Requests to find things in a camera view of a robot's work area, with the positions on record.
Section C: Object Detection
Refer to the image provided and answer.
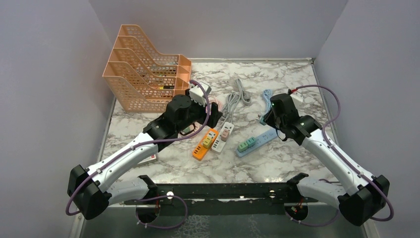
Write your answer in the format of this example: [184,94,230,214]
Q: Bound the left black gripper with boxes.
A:
[176,90,222,133]

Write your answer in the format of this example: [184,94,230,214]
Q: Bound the teal cube plug adapter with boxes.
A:
[260,116,266,125]

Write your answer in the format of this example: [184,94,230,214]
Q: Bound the yellow cube plug adapter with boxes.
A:
[202,136,213,149]

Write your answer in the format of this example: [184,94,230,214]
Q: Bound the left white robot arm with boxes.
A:
[67,95,222,220]

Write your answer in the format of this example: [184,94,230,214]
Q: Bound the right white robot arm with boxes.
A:
[264,93,390,226]

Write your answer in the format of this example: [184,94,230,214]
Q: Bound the blue power strip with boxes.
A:
[235,128,277,158]

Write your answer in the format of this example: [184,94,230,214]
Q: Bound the white power strip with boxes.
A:
[211,122,234,154]

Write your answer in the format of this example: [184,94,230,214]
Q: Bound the orange power strip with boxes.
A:
[192,128,219,161]

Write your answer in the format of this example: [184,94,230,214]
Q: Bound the white red labelled box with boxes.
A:
[138,154,158,165]

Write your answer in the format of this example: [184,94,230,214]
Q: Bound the orange mesh file organizer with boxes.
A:
[103,24,192,113]

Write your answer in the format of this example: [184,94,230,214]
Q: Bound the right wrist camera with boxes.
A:
[288,89,304,106]

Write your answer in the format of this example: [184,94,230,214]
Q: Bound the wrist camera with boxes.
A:
[189,82,211,107]
[288,89,304,106]

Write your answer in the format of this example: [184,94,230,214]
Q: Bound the grey coiled cable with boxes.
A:
[219,78,252,122]

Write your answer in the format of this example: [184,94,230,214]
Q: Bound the blue coiled cable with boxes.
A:
[262,89,273,111]

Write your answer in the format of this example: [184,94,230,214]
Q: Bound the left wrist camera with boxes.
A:
[189,82,211,107]

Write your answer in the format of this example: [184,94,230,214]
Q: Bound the black mounting rail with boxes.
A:
[124,182,316,216]

